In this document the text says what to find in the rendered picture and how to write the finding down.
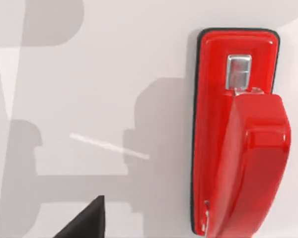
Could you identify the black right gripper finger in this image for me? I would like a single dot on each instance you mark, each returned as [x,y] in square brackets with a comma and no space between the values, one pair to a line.
[90,220]

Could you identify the red stapler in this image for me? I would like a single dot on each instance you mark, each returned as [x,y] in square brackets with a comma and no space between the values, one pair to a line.
[238,148]

